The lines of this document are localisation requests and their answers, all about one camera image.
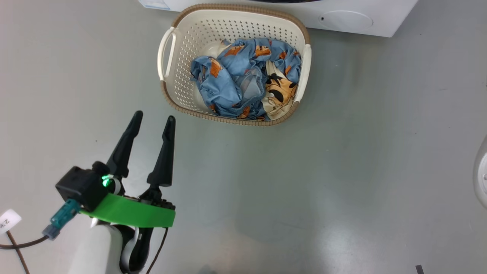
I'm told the cream tiger print garment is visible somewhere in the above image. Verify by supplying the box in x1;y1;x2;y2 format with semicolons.
261;60;299;121

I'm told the left camera cable teal plug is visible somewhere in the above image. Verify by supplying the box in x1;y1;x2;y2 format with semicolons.
0;199;81;250

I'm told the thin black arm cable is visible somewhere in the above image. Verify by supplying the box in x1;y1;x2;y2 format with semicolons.
146;227;169;274

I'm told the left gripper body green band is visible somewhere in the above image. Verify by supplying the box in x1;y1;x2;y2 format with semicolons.
80;174;176;228

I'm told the blue white energy label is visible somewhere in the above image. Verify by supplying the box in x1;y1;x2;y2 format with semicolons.
138;0;171;10

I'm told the white front-load washing machine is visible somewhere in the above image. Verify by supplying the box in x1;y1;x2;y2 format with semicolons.
138;0;419;38

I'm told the thin brown cable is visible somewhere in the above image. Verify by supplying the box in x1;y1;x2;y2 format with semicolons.
6;230;30;274

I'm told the white cable label tag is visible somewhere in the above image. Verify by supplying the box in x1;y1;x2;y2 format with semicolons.
0;209;22;234

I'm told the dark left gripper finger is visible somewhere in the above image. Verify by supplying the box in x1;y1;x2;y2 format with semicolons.
106;111;144;179
147;116;177;188

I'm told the cream perforated laundry basket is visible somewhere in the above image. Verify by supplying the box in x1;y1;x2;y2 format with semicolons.
157;3;312;127

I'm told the blue fox print garment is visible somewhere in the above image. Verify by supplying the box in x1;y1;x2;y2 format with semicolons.
190;37;302;121

